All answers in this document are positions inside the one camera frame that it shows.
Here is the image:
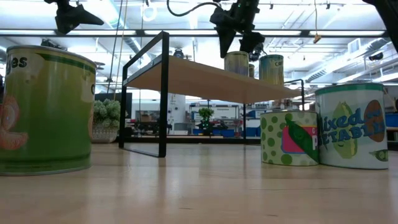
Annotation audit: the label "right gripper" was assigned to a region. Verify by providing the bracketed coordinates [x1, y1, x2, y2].
[210, 0, 266, 59]

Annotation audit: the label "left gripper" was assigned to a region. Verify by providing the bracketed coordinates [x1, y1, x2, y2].
[43, 0, 105, 35]

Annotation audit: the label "yellow-green tin can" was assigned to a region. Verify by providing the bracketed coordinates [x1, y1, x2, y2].
[224, 51, 250, 77]

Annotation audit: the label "carrots tin can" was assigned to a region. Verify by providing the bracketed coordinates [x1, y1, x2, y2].
[259, 54, 285, 86]

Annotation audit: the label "green oranges tin can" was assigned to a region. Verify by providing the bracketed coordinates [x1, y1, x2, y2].
[0, 45, 97, 177]

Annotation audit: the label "green dotted peas can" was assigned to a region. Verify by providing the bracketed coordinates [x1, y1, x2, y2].
[260, 110, 320, 167]

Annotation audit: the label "mixed vegetables tin can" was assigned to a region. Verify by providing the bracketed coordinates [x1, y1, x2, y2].
[314, 83, 389, 170]

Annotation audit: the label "black ceiling spotlights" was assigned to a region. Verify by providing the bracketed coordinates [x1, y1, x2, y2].
[40, 39, 68, 51]

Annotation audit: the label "small dark green plant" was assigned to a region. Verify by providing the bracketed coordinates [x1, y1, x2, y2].
[198, 107, 215, 136]

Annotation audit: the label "white building pillar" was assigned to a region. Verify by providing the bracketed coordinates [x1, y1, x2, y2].
[167, 93, 187, 135]

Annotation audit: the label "black monitor panel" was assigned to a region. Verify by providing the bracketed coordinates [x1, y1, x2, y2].
[95, 92, 133, 119]

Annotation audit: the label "white ceiling air vent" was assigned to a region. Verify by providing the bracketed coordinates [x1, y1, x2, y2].
[347, 38, 362, 55]

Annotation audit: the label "pale green plant white pot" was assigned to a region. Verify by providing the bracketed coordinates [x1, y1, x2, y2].
[91, 98, 121, 144]

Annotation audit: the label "large blue storage bin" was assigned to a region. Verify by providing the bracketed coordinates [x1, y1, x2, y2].
[385, 113, 398, 128]

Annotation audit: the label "dark hanging cord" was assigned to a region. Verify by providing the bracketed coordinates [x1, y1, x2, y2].
[106, 0, 124, 94]

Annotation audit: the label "black frame wooden shelf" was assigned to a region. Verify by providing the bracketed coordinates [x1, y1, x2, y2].
[118, 30, 306, 159]

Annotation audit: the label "tan hanging cord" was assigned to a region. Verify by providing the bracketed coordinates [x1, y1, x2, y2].
[113, 0, 129, 100]

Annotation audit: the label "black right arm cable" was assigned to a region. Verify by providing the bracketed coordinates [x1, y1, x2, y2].
[166, 0, 221, 18]

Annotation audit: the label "black overhead frame beam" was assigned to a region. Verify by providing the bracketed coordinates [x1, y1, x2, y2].
[0, 29, 389, 39]

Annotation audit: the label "white wall board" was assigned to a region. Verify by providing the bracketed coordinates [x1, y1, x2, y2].
[189, 104, 240, 123]

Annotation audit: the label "white cable loop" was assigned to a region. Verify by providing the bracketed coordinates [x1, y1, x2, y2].
[141, 2, 158, 22]

